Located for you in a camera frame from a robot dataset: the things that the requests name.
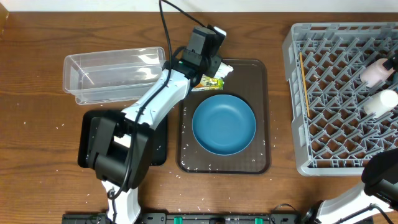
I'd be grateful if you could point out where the wooden chopstick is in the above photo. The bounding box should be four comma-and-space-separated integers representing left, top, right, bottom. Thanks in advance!
298, 52, 310, 118

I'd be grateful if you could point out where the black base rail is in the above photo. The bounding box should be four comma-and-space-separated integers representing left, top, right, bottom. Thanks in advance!
62, 213, 299, 224

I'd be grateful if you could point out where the dark blue plate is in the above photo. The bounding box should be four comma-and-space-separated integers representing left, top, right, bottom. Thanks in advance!
192, 95, 257, 156

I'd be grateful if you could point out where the white green wrapper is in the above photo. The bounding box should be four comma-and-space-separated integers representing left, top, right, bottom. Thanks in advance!
192, 75, 224, 91

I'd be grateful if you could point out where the grey dishwasher rack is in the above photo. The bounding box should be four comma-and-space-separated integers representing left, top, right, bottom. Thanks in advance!
282, 22, 397, 176

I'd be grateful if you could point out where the pink cup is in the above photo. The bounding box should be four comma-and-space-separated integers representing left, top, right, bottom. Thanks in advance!
360, 58, 394, 88

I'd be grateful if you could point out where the brown serving tray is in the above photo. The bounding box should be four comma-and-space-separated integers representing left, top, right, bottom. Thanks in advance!
177, 59, 271, 174

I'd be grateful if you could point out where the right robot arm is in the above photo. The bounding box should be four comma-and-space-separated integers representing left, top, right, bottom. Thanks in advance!
300, 53, 397, 223

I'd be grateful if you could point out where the black tray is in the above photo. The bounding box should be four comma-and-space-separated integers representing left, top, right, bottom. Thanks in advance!
77, 110, 167, 168

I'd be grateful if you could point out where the white paper napkin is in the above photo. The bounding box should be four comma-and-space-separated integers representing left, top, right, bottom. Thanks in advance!
214, 62, 233, 79

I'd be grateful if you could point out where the clear plastic bin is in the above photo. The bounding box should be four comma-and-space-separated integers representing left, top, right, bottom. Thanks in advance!
63, 47, 165, 105

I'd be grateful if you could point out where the white cup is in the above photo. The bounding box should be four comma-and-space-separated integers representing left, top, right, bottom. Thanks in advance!
364, 90, 398, 118

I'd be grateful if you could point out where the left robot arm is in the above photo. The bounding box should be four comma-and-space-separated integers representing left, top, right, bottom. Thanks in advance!
78, 25, 230, 223

